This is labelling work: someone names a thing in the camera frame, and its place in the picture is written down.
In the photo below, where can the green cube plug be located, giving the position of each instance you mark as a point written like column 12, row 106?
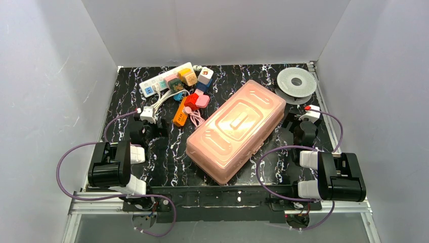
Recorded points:
column 175, row 85

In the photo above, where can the white cartoon cube plug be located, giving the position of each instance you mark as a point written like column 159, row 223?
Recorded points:
column 205, row 75

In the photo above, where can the blue cube socket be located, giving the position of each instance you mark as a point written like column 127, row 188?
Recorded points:
column 201, row 87

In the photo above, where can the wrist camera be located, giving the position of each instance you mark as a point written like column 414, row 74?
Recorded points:
column 148, row 114
column 312, row 113

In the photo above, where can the pink cube plug on strip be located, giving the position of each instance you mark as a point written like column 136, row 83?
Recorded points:
column 169, row 78

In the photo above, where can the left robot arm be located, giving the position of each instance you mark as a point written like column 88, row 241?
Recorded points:
column 111, row 163

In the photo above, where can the pink plastic storage box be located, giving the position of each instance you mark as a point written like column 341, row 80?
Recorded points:
column 235, row 132

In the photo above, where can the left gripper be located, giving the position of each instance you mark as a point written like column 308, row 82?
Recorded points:
column 156, row 127

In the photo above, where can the beige cube plug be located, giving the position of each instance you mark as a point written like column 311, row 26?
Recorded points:
column 190, row 79

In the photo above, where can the red cube socket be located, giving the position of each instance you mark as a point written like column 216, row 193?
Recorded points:
column 190, row 101

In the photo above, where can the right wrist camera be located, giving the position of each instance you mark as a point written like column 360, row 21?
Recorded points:
column 312, row 113

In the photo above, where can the pink cube plug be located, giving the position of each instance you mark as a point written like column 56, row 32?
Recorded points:
column 169, row 78
column 202, row 101

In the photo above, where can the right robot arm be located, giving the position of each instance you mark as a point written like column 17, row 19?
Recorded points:
column 339, row 174

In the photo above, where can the yellow cube plug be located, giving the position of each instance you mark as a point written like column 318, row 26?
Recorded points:
column 183, row 72

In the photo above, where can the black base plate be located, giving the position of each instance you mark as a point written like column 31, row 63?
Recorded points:
column 222, row 203

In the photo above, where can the grey filament spool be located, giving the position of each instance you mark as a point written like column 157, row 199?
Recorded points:
column 295, row 85

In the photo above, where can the orange power bank socket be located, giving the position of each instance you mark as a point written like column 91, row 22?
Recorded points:
column 180, row 117

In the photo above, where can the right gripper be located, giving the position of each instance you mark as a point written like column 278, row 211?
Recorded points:
column 295, row 121

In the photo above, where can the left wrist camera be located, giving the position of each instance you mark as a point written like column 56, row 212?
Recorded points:
column 148, row 114

